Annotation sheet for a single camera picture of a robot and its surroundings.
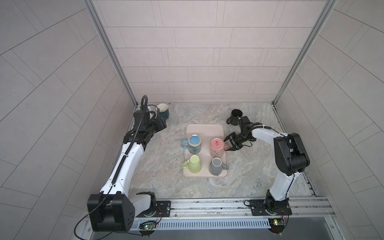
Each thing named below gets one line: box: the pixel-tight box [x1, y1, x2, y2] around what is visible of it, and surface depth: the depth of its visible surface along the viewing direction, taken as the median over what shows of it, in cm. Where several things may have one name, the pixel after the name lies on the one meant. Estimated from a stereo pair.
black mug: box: [226, 109, 243, 126], surface depth 102 cm
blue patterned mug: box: [181, 134, 202, 155], surface depth 86 cm
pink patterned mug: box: [210, 137, 231, 158], surface depth 84 cm
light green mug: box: [182, 155, 203, 174], surface depth 80 cm
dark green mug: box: [156, 103, 170, 120], surface depth 103 cm
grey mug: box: [208, 157, 229, 176], surface depth 80 cm
